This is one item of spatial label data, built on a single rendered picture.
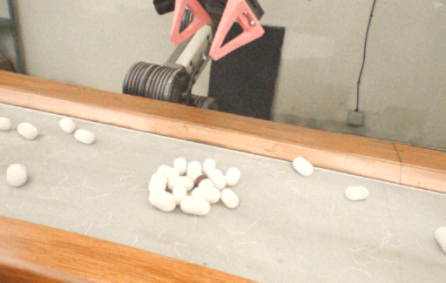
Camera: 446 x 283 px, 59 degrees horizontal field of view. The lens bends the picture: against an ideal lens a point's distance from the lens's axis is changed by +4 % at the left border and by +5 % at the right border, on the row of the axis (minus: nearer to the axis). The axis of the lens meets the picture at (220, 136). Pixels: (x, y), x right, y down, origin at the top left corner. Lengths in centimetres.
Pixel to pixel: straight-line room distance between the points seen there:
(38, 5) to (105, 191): 257
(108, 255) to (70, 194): 16
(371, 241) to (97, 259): 30
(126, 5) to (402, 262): 245
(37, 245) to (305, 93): 230
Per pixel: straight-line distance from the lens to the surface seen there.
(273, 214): 49
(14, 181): 53
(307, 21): 250
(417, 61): 263
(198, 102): 118
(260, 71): 252
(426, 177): 66
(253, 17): 53
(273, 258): 42
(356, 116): 260
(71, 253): 38
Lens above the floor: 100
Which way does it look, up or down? 23 degrees down
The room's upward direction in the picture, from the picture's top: 6 degrees clockwise
